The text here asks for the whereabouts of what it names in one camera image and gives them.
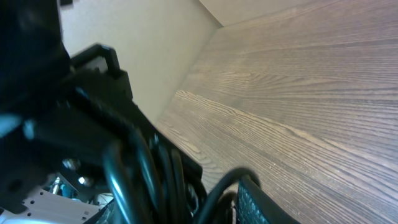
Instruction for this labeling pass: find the black cable bundle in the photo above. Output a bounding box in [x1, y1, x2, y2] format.
[102, 130, 261, 224]

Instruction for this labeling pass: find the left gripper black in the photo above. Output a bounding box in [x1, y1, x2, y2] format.
[40, 43, 205, 224]

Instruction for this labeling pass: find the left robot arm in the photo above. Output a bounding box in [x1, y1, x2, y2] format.
[1, 1, 206, 223]

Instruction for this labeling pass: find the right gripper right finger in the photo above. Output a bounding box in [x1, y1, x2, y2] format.
[236, 176, 299, 224]

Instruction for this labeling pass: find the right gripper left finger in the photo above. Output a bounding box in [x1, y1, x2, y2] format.
[83, 199, 124, 224]

